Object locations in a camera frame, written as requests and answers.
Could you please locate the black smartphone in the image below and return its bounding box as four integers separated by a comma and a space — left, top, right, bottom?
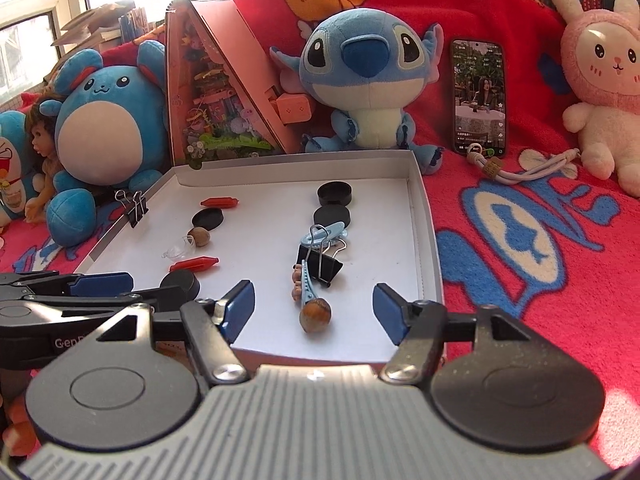
450, 37, 507, 157

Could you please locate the white lanyard cord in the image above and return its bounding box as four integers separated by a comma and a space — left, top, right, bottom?
466, 142, 583, 183

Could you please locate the stack of books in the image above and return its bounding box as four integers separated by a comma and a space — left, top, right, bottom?
50, 2, 151, 48

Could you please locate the blue alien plush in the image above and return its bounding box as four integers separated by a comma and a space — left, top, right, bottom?
270, 7, 446, 176

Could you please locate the pink bunny plush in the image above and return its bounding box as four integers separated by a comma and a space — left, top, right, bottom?
547, 0, 640, 198

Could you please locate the clear plastic dome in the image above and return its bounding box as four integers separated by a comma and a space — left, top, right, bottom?
161, 236, 197, 261

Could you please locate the window frame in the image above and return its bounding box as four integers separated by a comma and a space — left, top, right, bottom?
0, 0, 108, 101

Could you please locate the blue robot cat plush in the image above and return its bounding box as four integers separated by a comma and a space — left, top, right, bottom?
0, 110, 28, 228

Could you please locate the small black round cap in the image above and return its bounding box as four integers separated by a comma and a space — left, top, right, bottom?
316, 181, 353, 207

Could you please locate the blue bear hair clip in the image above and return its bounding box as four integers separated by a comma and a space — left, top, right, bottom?
290, 259, 326, 308

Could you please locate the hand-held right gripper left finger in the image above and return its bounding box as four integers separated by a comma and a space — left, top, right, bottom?
95, 280, 257, 386

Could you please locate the white cardboard box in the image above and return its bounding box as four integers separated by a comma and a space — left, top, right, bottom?
75, 149, 445, 366

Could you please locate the large black round lid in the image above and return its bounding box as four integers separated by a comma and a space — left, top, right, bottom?
191, 208, 227, 232

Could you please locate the pink printed blanket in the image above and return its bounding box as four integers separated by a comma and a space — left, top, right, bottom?
0, 125, 640, 461

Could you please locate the red fleece blanket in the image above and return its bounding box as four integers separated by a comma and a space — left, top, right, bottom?
20, 0, 640, 171

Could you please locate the small black binder clip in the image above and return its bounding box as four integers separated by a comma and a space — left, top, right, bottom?
114, 189, 149, 229

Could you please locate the plain blue hair clip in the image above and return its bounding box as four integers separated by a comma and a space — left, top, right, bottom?
299, 222, 349, 246

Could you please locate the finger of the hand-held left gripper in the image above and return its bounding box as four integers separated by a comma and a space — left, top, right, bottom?
0, 285, 173, 328
0, 270, 135, 303

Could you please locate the brown haired doll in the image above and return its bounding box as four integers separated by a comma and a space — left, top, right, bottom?
22, 95, 63, 223

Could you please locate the round blue mouse plush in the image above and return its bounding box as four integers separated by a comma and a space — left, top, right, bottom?
40, 40, 171, 248

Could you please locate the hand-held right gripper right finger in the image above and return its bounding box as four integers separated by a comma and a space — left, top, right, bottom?
372, 282, 543, 386

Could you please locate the pink triangular diorama house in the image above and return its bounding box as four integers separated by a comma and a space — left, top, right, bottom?
165, 0, 313, 171

